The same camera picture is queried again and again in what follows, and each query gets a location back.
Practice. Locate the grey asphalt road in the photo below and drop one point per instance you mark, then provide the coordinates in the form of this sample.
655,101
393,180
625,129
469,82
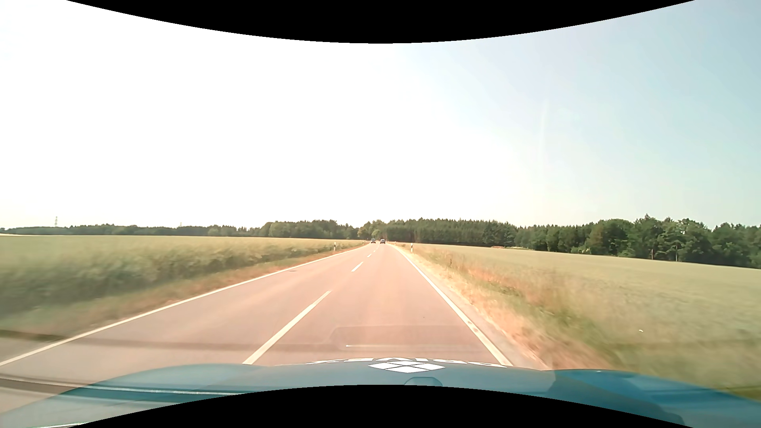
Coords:
380,297

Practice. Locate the road markings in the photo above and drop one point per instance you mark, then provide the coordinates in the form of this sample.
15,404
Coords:
285,330

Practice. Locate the dry grass verge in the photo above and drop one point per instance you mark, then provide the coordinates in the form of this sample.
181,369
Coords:
505,309
148,300

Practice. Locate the car's own bonnet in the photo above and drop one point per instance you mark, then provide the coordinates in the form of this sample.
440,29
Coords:
333,375

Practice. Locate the wood of green trees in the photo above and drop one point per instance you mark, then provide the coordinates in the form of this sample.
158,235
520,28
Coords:
594,235

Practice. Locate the grain field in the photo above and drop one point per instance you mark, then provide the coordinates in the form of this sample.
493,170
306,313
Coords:
654,297
119,261

